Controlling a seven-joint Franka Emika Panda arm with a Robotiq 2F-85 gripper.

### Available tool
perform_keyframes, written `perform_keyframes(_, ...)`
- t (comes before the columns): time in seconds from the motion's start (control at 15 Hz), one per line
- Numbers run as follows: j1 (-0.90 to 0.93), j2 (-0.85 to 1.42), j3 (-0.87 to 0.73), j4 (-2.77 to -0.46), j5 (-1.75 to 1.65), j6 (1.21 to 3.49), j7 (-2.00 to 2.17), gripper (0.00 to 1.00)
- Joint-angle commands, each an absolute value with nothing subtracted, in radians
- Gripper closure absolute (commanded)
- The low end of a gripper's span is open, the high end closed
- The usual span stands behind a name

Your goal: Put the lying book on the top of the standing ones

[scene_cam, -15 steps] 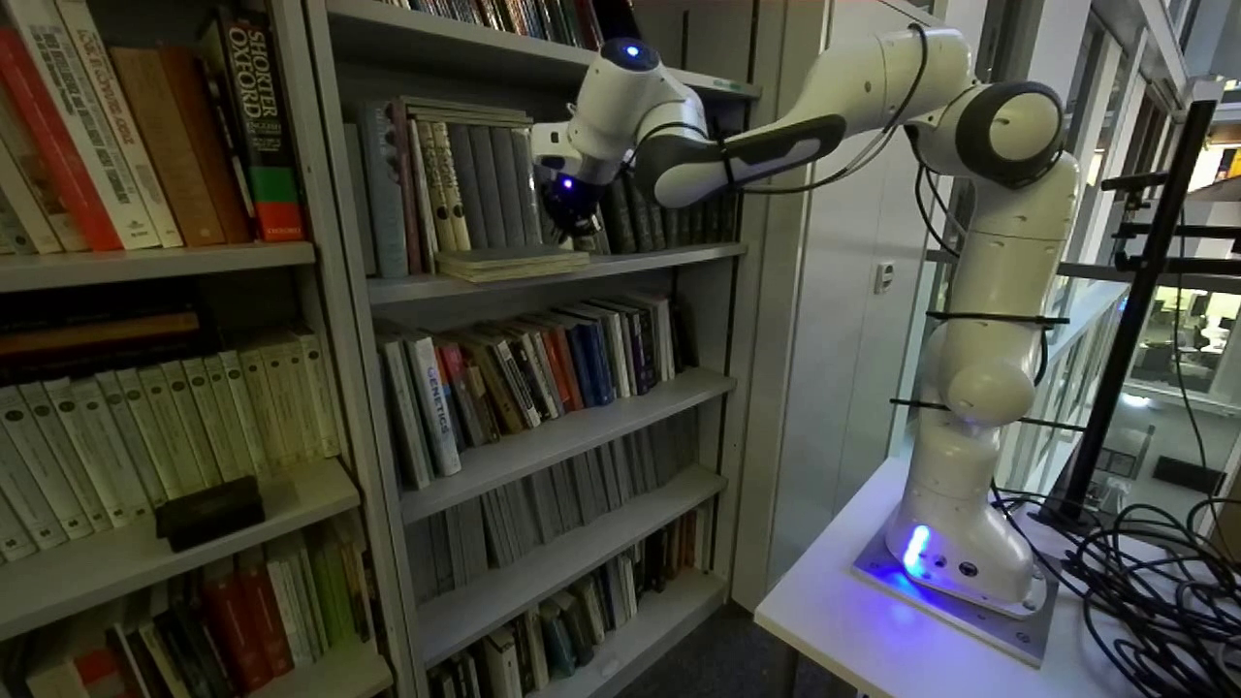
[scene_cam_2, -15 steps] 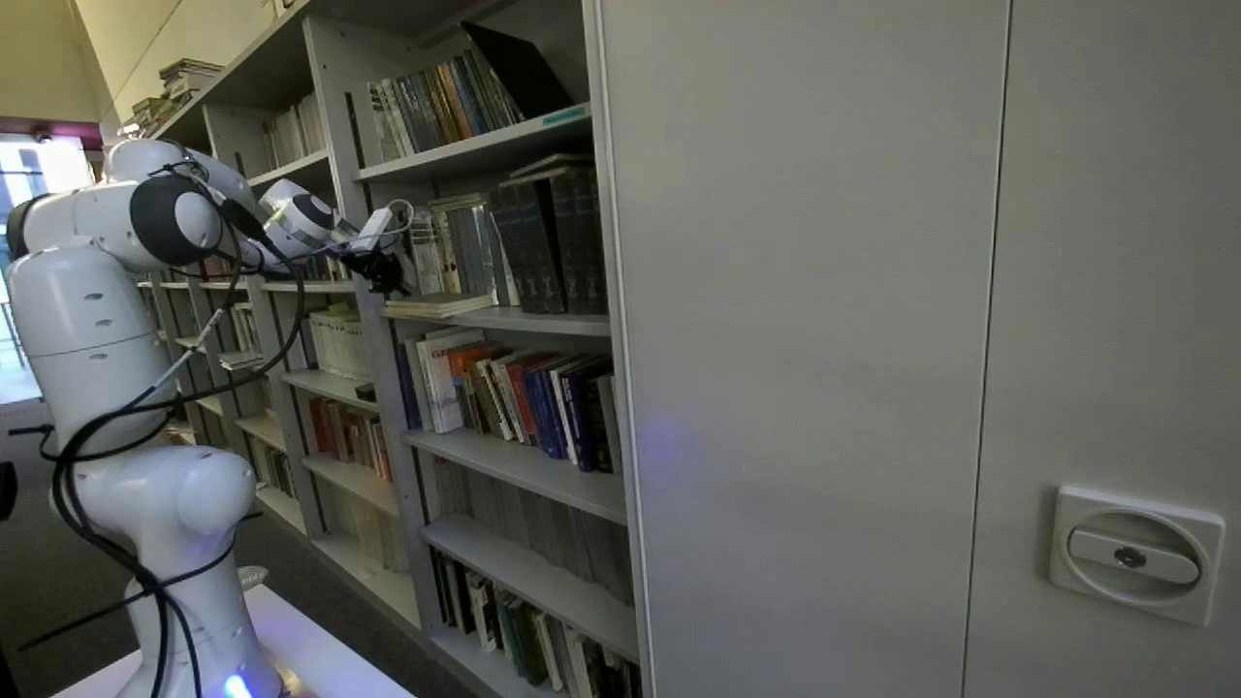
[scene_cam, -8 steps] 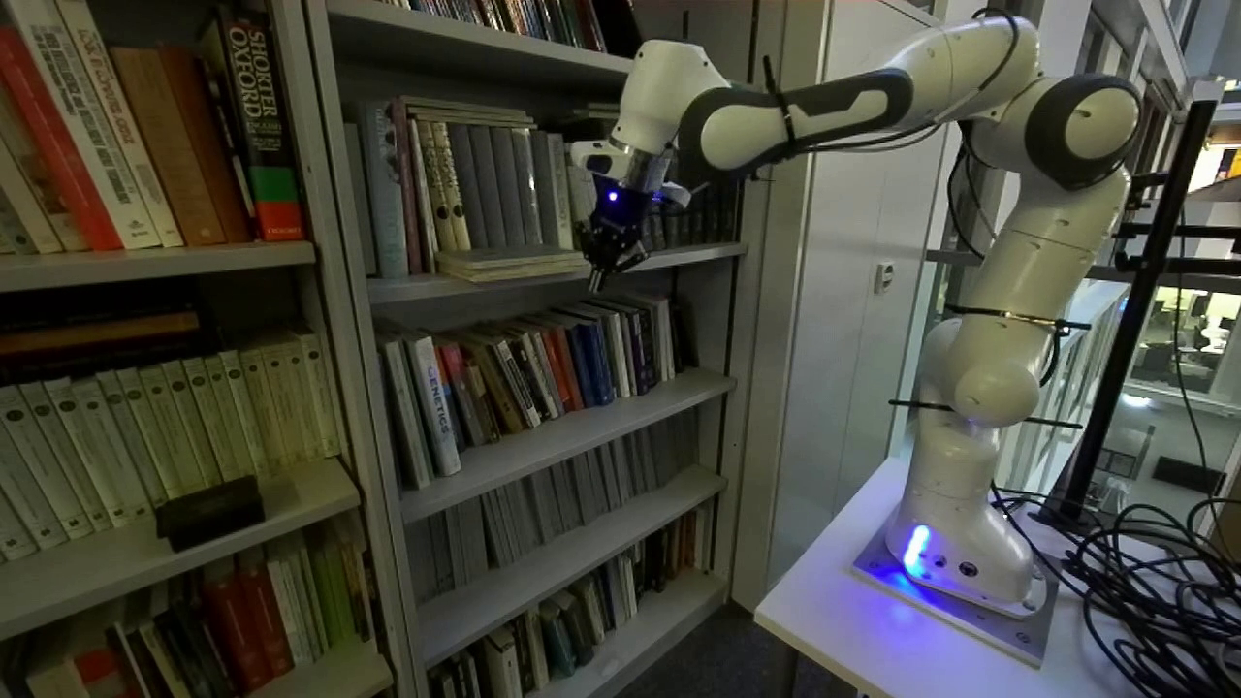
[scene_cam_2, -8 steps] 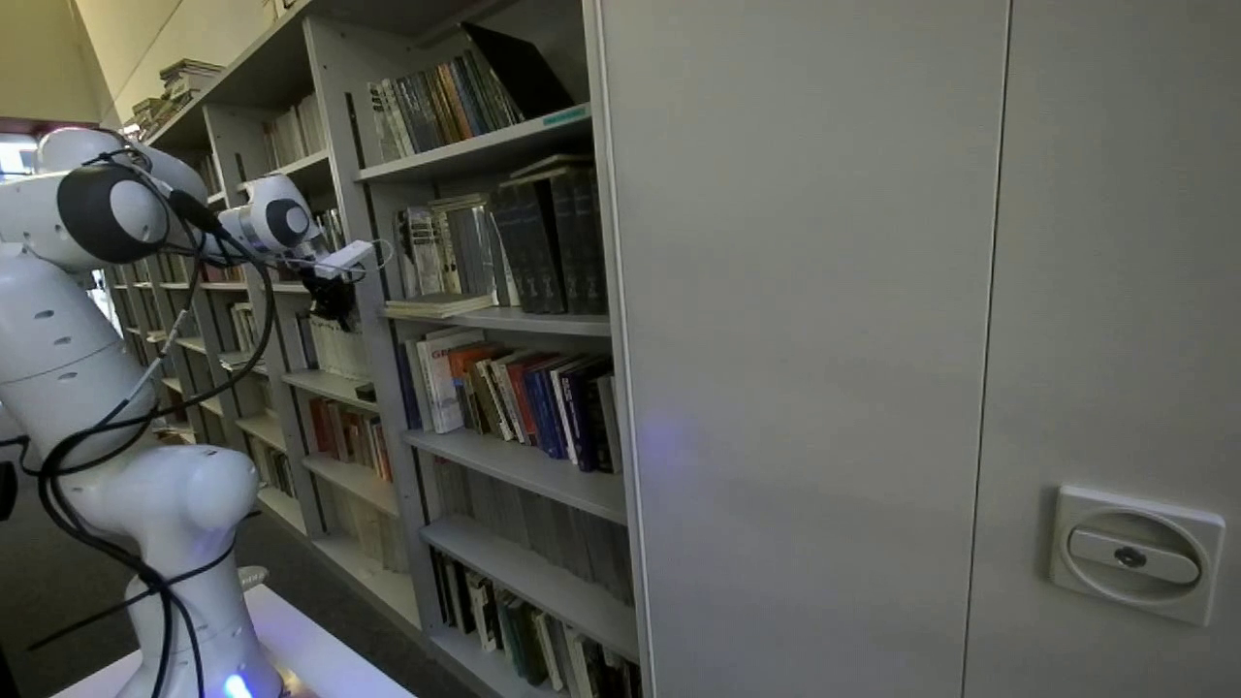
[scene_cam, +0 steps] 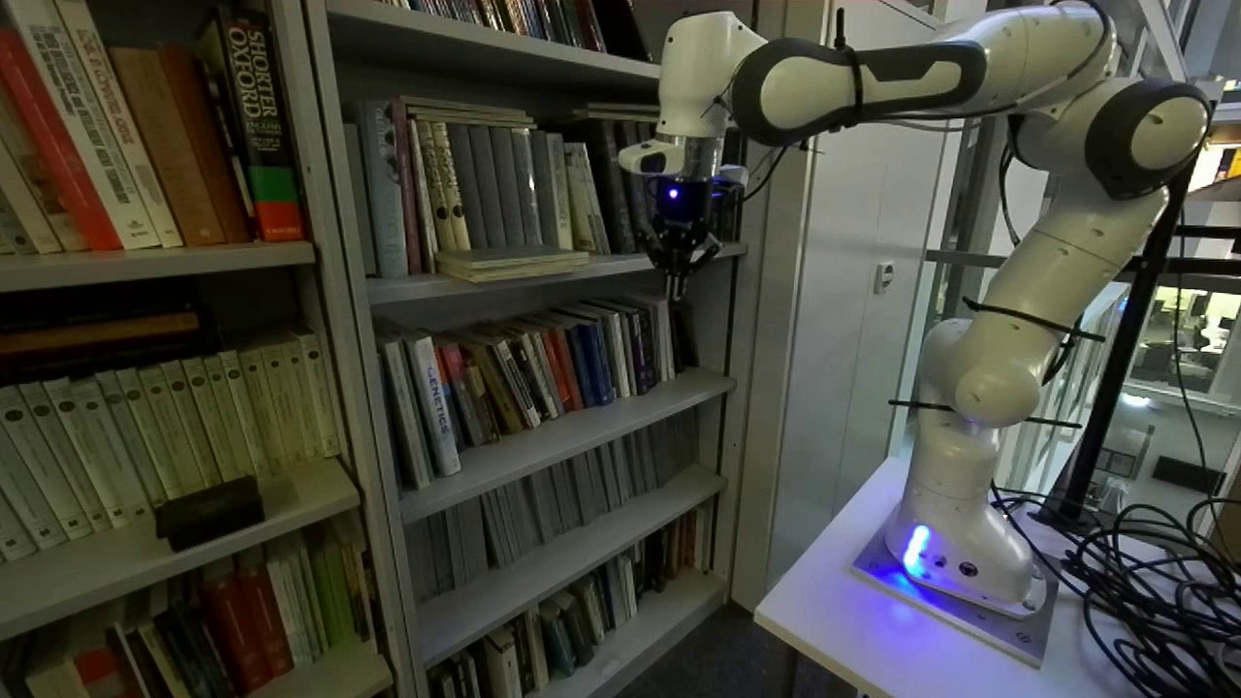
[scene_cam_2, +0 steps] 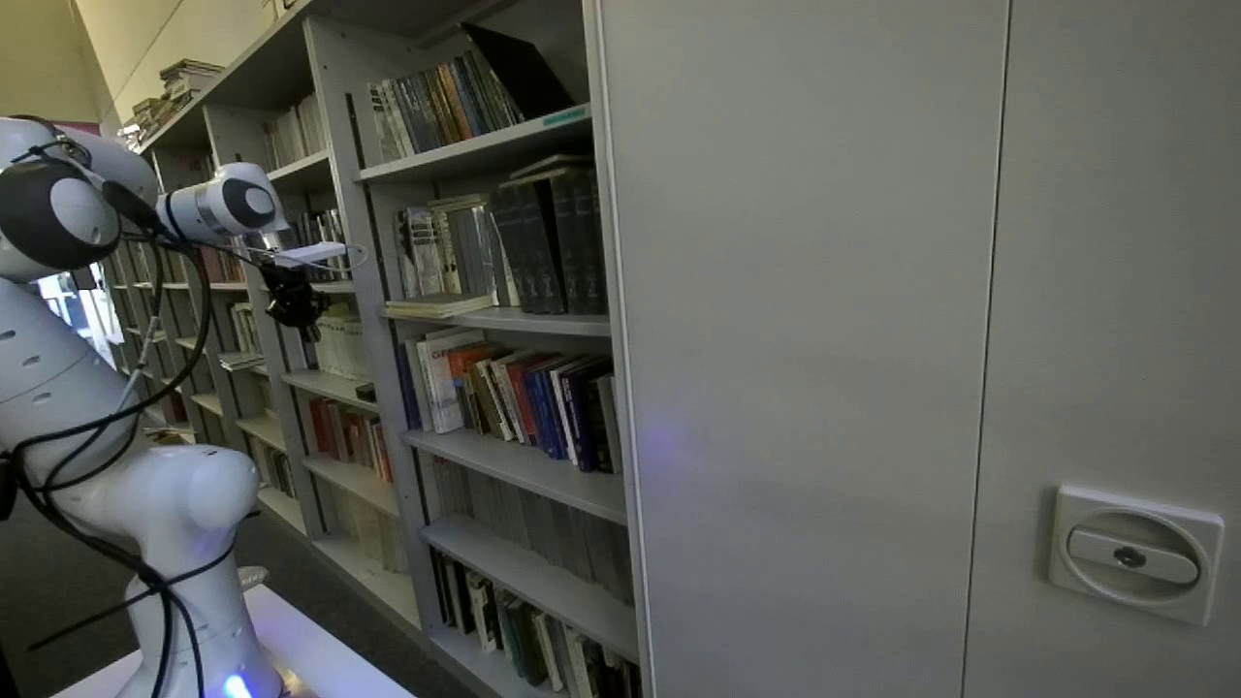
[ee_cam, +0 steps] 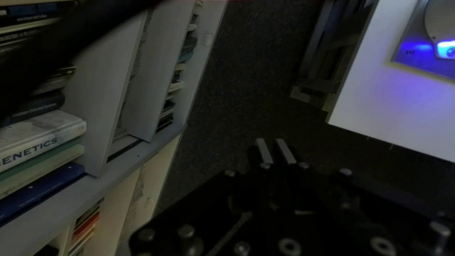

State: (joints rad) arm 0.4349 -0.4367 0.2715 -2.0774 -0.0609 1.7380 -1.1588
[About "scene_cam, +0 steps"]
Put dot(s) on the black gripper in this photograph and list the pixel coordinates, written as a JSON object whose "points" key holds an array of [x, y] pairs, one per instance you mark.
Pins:
{"points": [[678, 216]]}

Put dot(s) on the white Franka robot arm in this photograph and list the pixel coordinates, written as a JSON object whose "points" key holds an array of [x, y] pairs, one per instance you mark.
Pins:
{"points": [[1033, 258]]}

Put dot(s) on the cream Machine Intelligence 2 book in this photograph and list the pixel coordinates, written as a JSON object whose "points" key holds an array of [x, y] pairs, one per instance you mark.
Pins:
{"points": [[552, 189]]}

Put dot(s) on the teal glossy Machine Intelligence book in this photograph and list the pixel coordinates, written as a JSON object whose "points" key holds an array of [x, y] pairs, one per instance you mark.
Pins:
{"points": [[457, 181]]}

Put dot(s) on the cream thin flat book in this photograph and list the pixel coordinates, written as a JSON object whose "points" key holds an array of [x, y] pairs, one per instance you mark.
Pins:
{"points": [[479, 122]]}

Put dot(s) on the cream patterned book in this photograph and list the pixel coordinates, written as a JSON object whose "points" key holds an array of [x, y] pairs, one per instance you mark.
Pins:
{"points": [[434, 181]]}

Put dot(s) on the white tall book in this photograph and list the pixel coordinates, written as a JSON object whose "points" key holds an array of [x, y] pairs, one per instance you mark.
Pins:
{"points": [[434, 403]]}

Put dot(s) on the blue grey tall book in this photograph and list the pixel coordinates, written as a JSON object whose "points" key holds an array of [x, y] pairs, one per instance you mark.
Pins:
{"points": [[385, 196]]}

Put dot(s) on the black book green red base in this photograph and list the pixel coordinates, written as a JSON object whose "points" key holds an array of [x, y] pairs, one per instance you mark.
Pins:
{"points": [[258, 118]]}

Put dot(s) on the brown hardcover book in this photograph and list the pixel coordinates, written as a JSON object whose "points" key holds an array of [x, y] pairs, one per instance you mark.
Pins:
{"points": [[177, 140]]}

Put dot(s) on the white book dark lettering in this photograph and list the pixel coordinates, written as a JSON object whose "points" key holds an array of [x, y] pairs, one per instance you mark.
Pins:
{"points": [[108, 130]]}

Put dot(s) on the red hardcover book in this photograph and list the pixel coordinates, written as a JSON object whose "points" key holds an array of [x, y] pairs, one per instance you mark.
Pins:
{"points": [[58, 140]]}

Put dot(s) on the pale thin booklet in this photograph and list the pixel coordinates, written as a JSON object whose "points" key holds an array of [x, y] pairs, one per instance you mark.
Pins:
{"points": [[510, 265]]}

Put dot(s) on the grey cabinet end panel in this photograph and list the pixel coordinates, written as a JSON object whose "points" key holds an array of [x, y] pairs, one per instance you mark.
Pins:
{"points": [[854, 322]]}

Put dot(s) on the grey metal bookshelf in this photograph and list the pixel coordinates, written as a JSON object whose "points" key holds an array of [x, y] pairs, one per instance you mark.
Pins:
{"points": [[566, 436], [128, 577]]}

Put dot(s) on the black leaning binder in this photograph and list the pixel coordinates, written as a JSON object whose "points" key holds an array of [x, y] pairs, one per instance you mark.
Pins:
{"points": [[616, 26]]}

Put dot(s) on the black tripod stand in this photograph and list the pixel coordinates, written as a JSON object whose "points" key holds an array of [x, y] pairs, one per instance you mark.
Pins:
{"points": [[1124, 352]]}

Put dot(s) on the black flat box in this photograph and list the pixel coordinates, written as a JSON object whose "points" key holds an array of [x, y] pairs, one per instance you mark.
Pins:
{"points": [[210, 508]]}

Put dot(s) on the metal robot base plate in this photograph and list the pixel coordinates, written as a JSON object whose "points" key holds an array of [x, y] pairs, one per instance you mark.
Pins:
{"points": [[943, 630]]}

